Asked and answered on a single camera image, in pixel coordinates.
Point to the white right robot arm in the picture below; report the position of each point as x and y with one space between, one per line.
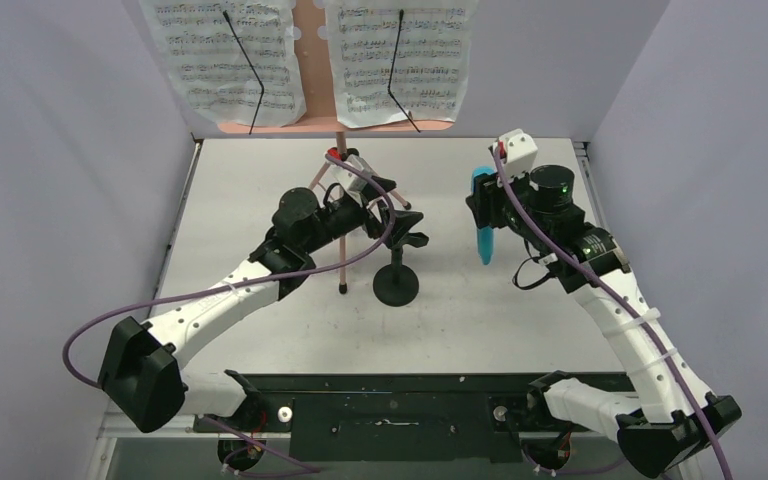
672 415

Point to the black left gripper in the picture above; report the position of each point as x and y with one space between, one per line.
370 222

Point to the turquoise toy microphone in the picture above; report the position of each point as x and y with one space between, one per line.
485 235

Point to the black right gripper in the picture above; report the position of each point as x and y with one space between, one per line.
492 211

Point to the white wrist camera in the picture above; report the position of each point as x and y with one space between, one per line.
351 173
517 152

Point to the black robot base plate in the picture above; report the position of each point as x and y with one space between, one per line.
343 418

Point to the aluminium frame rail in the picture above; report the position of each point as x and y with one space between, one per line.
279 412

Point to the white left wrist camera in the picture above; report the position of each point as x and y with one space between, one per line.
351 173

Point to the black microphone stand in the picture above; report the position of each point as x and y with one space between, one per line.
396 284

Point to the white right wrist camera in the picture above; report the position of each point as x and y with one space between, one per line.
517 152

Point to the white sheet music paper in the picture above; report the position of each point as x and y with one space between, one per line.
398 61
230 61

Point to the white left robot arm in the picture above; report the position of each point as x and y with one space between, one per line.
142 370

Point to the pink perforated music stand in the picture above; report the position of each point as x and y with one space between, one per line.
318 66

